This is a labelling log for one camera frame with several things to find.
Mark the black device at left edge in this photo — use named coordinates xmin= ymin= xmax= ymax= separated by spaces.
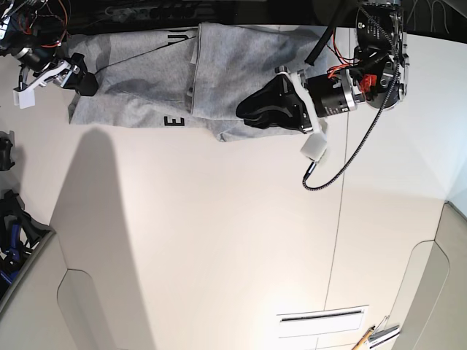
xmin=0 ymin=132 xmax=15 ymax=172

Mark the white cable slot plate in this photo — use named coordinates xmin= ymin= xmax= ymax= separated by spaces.
xmin=277 ymin=306 xmax=368 ymax=338

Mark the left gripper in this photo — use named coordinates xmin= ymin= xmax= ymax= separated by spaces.
xmin=236 ymin=66 xmax=324 ymax=134

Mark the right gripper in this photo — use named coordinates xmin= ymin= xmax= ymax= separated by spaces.
xmin=18 ymin=52 xmax=99 ymax=97

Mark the wooden handled tool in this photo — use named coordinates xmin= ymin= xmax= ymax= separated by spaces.
xmin=352 ymin=326 xmax=376 ymax=350

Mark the black and blue equipment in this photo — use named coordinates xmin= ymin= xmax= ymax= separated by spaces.
xmin=1 ymin=190 xmax=53 ymax=287

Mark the grey T-shirt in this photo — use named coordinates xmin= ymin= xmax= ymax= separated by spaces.
xmin=68 ymin=23 xmax=322 ymax=142

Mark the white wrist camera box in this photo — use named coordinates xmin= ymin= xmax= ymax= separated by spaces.
xmin=301 ymin=133 xmax=328 ymax=163
xmin=13 ymin=88 xmax=36 ymax=109

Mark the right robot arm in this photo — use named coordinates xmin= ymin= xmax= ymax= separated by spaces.
xmin=1 ymin=1 xmax=99 ymax=100

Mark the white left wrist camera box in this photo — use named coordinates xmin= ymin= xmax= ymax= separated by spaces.
xmin=301 ymin=133 xmax=328 ymax=163

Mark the braided black camera cable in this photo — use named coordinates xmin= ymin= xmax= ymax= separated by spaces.
xmin=301 ymin=7 xmax=402 ymax=191

